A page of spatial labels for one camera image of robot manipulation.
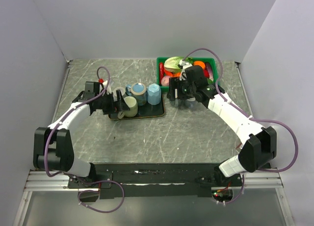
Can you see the orange toy pepper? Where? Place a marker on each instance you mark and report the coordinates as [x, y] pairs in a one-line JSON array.
[[200, 63]]

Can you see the aluminium frame rail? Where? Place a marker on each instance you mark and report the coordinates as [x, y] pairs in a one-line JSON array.
[[37, 181]]

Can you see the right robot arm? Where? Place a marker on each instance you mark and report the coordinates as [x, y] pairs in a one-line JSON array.
[[259, 143]]

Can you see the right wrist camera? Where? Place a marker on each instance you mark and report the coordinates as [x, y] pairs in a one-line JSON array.
[[184, 65]]

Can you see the light blue faceted mug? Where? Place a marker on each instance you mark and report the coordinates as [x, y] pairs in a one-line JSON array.
[[153, 94]]

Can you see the red toy bell pepper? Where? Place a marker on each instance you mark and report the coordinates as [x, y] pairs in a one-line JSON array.
[[206, 74]]

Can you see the red toy chili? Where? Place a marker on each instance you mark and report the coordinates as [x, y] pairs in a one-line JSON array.
[[161, 70]]

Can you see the frosted grey mug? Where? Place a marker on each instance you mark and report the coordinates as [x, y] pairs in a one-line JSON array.
[[121, 90]]

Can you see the small packaged card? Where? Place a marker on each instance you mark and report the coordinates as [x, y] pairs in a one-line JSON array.
[[239, 147]]

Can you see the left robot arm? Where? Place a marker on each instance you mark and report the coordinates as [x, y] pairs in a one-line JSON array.
[[53, 148]]

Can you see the purple toy eggplant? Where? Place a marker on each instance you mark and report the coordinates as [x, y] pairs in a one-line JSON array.
[[209, 70]]

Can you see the light green mug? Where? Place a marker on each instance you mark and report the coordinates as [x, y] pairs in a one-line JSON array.
[[133, 108]]

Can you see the small grey-blue mug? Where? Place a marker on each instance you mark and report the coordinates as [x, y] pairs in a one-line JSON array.
[[191, 103]]

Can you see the blue patterned mug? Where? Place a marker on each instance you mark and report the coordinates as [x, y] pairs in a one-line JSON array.
[[138, 91]]

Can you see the black serving tray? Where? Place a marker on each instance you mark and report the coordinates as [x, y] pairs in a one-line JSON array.
[[146, 111]]

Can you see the small orange toy vegetable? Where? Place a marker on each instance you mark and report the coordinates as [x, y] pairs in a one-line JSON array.
[[177, 74]]

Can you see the toy cabbage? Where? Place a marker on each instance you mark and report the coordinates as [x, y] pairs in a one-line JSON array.
[[172, 64]]

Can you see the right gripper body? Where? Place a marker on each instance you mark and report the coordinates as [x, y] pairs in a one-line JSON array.
[[186, 90]]

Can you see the large grey faceted mug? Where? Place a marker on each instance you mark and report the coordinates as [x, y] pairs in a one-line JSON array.
[[176, 103]]

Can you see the purple toy onion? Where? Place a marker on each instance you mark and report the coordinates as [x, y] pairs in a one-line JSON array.
[[165, 80]]

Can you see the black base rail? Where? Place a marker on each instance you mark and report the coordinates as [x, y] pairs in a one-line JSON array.
[[156, 180]]

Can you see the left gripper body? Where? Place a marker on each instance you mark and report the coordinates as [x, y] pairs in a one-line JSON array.
[[106, 102]]

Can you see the green plastic crate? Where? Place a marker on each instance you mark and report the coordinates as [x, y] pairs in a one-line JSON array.
[[165, 89]]

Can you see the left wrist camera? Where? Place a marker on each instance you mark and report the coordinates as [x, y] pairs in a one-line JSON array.
[[103, 83]]

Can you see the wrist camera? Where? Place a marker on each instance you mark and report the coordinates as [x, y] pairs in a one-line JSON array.
[[184, 65], [103, 83]]

